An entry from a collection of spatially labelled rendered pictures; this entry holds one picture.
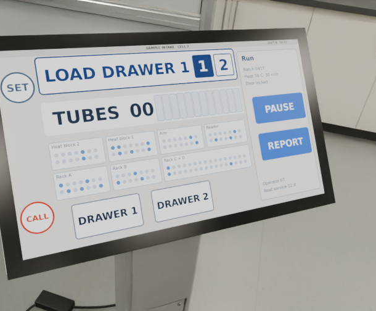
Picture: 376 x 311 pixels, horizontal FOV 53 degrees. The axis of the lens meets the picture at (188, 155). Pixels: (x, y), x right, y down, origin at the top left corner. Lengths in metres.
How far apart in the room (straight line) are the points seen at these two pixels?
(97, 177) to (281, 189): 0.29
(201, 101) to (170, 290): 0.45
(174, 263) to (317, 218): 1.46
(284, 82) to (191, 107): 0.18
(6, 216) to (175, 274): 0.41
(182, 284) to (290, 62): 0.51
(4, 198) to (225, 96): 0.34
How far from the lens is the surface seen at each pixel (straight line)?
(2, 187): 0.53
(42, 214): 0.53
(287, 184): 0.64
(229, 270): 1.78
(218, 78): 0.61
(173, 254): 0.77
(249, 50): 0.65
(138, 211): 0.54
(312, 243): 2.03
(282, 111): 0.65
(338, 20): 2.63
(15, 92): 0.54
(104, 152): 0.54
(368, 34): 2.68
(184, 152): 0.56
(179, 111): 0.57
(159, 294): 0.86
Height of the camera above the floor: 1.38
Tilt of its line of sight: 35 degrees down
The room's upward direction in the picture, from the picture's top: 7 degrees clockwise
